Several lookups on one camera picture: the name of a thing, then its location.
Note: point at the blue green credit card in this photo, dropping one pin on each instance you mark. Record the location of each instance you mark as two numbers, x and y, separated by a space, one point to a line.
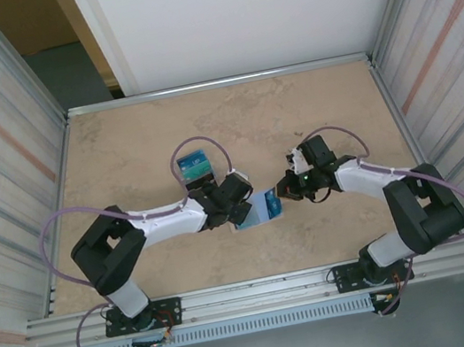
273 204

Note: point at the blue card packet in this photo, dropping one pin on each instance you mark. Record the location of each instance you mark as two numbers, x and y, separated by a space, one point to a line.
256 209

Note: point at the blue and teal credit card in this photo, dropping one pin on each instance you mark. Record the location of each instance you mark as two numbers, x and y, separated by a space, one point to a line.
195 166

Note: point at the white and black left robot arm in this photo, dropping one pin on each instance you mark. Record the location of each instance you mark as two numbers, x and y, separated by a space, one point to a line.
169 225

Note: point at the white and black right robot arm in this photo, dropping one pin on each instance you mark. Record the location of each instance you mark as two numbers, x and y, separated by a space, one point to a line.
364 181

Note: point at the aluminium table side rail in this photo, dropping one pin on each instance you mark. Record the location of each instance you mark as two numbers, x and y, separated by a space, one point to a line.
395 109
60 168

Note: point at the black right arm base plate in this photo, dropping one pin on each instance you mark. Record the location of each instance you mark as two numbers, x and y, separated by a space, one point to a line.
343 274

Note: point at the aluminium mounting rail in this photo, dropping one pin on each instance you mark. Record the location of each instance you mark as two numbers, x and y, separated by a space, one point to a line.
257 290

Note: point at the aluminium frame crossbar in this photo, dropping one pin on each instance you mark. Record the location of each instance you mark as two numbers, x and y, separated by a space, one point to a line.
220 83

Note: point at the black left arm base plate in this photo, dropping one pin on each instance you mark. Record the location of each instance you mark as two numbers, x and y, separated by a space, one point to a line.
172 304

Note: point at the white door frame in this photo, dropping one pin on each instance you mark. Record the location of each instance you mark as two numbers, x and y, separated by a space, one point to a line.
98 26

